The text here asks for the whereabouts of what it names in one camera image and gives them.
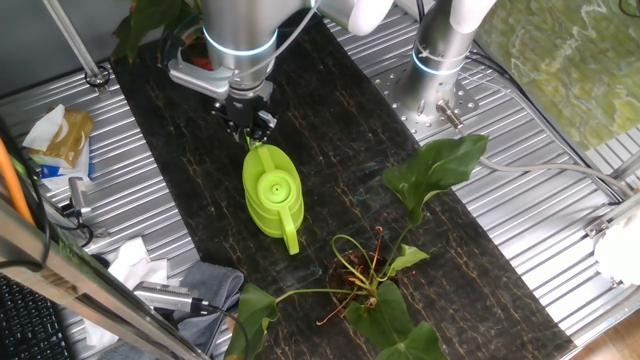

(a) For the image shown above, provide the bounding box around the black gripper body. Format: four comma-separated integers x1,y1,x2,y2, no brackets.
226,93,267,130

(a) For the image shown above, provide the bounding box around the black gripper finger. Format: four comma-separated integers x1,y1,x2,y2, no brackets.
212,101,252,146
251,111,279,146

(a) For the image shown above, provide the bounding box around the lime green watering can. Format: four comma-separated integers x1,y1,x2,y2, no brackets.
241,138,305,256

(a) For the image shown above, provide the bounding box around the plant in red pot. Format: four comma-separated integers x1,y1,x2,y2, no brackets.
110,0,216,71

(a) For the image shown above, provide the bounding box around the black marble pattern mat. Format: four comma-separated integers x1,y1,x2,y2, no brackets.
109,0,577,360

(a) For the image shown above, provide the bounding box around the yellow tissue pack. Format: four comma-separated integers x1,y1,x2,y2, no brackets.
22,103,96,169

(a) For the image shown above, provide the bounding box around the grey towel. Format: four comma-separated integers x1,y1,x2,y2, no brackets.
97,260,246,360

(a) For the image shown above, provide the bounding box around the blue white tissue pack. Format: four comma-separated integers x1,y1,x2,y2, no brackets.
29,142,94,191

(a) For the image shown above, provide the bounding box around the white paper towel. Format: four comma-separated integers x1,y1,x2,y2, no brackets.
82,236,171,349

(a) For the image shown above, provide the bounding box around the green anthurium in dark pot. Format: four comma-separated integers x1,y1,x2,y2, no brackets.
223,132,491,360

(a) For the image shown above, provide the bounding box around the orange pole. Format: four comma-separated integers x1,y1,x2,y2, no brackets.
0,137,36,229

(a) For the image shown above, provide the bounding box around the black keyboard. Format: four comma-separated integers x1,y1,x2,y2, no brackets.
0,273,71,360

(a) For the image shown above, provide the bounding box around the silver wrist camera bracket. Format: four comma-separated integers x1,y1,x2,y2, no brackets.
167,57,236,101

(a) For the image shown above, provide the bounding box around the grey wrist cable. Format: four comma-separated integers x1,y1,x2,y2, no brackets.
234,0,321,81

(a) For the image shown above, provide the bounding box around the perforated silver base plate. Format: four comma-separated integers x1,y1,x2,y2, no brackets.
372,59,481,144

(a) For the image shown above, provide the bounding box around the small grey camera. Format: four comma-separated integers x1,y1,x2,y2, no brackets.
67,175,93,219

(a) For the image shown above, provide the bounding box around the aluminium frame pole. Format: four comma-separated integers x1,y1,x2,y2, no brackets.
41,0,112,97

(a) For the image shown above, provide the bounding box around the aluminium camera mount bar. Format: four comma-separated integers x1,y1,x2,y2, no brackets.
42,197,110,240

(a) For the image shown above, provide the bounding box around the black cable loop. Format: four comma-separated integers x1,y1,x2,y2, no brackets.
58,204,96,249

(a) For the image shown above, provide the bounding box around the silver ribbed camera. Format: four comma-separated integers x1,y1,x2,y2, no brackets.
132,280,211,317

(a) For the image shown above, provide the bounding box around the black camera cable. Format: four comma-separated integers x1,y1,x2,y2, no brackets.
192,298,251,360

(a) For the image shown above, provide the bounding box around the long black cable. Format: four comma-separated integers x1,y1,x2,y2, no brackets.
0,117,54,271

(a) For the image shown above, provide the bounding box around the reflective aluminium frame beam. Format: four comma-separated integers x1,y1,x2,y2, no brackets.
0,197,211,360

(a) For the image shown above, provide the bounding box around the grey base cable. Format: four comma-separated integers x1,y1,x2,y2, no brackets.
434,98,636,199

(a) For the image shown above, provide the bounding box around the aluminium corner bracket profile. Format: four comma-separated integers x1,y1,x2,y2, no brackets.
583,192,640,240

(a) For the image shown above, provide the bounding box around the aluminium frame bar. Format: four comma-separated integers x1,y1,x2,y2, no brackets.
607,149,640,184

